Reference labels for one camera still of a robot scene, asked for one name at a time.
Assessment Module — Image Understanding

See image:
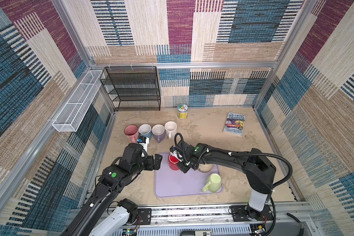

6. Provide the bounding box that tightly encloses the red mug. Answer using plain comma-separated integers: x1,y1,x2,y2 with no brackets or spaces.
168,154,180,171

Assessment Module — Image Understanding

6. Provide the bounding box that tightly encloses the lavender mug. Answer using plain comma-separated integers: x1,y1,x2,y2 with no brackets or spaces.
151,124,165,143

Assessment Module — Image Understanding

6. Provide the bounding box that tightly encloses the blue flowered mug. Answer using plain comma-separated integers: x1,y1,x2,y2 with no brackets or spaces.
138,124,152,140

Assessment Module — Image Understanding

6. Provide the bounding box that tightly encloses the white mug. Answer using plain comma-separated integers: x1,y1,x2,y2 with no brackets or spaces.
164,121,178,139

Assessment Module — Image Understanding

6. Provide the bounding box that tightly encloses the pink patterned mug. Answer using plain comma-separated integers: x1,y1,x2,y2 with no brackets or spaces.
124,124,139,143

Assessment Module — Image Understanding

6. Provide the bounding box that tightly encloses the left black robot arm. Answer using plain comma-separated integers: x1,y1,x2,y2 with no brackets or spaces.
62,143,163,236

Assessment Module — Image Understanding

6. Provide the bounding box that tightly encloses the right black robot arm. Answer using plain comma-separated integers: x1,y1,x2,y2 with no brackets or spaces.
170,140,280,221

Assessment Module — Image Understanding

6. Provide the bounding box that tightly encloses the light green mug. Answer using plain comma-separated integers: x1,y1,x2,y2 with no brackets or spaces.
202,173,222,193

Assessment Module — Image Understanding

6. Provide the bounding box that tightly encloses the lavender plastic tray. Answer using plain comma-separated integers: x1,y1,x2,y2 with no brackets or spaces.
154,152,220,198

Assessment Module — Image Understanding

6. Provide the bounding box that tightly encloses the colourful paperback book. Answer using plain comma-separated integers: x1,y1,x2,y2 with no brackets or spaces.
223,112,246,136

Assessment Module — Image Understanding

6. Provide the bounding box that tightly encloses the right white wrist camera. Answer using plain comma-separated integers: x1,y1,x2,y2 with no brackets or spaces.
170,146,182,161

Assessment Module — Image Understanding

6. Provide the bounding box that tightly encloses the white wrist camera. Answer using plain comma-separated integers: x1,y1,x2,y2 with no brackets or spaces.
137,135,149,156
170,146,182,161

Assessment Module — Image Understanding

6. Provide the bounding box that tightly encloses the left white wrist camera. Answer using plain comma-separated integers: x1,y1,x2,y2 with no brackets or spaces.
137,135,149,156

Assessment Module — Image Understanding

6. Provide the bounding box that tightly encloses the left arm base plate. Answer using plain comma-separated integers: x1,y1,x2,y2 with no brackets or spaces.
128,208,152,226

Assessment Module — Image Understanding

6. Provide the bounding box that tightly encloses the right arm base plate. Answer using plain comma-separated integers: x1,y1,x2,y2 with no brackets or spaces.
229,205,274,222

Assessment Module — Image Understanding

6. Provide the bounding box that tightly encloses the black wire shelf rack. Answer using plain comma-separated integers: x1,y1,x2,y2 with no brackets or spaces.
101,66,161,112

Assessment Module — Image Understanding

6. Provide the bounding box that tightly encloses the white wire mesh basket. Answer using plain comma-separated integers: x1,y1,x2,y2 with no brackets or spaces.
52,70,103,132

